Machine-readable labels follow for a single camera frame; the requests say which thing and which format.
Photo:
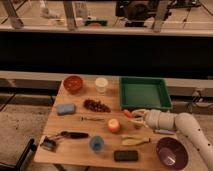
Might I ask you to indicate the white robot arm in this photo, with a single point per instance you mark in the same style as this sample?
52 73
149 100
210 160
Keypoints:
184 123

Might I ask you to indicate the orange apple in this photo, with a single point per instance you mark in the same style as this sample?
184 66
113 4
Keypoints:
113 125

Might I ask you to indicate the purple bowl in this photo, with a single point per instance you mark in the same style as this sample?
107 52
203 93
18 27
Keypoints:
171 153

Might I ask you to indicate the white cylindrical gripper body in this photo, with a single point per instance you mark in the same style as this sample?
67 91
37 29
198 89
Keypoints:
156 119

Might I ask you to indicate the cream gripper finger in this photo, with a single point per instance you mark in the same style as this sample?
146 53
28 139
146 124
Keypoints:
138 122
139 113

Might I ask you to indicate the small grey marker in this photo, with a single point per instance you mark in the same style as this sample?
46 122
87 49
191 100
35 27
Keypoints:
165 132

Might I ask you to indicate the yellow banana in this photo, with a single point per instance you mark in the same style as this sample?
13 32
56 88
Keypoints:
134 140

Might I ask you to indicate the blue sponge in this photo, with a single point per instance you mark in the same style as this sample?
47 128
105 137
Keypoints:
65 109

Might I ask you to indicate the black chair frame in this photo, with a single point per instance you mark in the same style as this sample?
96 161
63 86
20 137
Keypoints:
29 147

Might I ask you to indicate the white cup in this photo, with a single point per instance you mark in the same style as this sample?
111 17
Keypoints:
101 84

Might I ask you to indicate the orange red pepper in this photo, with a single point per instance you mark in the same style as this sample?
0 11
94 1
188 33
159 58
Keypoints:
128 114

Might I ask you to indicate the bunch of dark grapes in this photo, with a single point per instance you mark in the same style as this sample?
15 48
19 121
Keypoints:
96 106

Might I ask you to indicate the green plastic tray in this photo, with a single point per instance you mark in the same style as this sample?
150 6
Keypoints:
144 92

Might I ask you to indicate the blue metal cup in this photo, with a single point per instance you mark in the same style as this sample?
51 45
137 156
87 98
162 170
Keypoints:
96 144

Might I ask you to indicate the black rectangular block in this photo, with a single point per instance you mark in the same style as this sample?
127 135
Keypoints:
125 155

